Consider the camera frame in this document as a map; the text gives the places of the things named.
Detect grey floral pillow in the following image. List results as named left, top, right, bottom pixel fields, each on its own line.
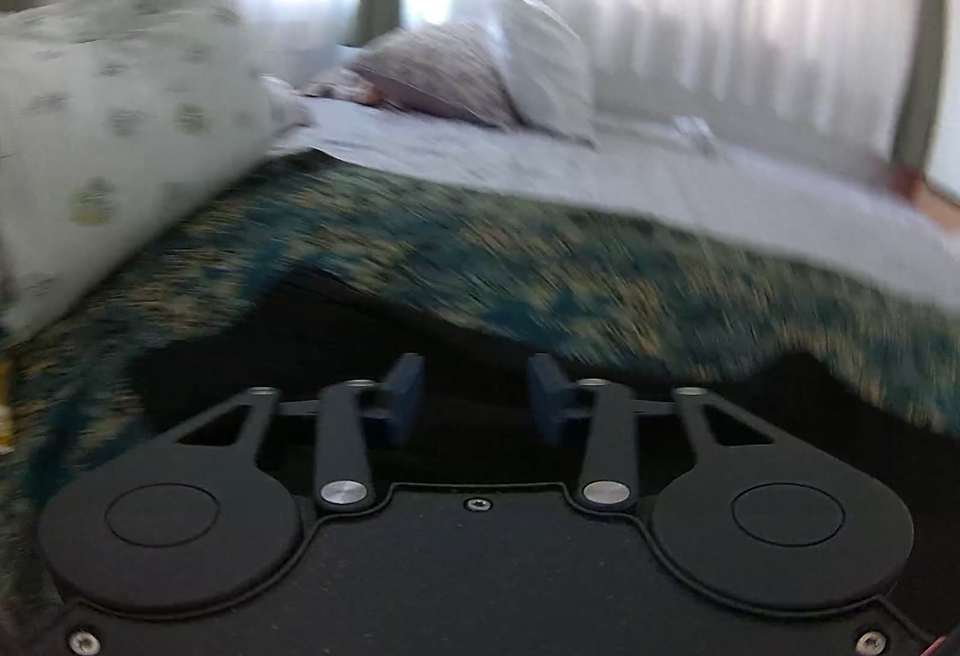
left=301, top=23, right=521, bottom=130

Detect white quilted bed sheet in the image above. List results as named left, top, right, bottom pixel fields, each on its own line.
left=272, top=97, right=958, bottom=310

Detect small white rolled cloth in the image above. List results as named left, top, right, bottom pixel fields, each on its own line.
left=672, top=115, right=721, bottom=156

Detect wooden bed footboard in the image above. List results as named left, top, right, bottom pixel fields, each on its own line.
left=890, top=164, right=960, bottom=232

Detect black pants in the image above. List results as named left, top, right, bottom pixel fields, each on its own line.
left=128, top=268, right=958, bottom=631

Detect white green floral pillow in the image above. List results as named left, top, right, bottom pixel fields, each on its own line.
left=2, top=0, right=309, bottom=342

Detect teal paisley bedspread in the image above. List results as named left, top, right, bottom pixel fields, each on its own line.
left=2, top=154, right=958, bottom=654

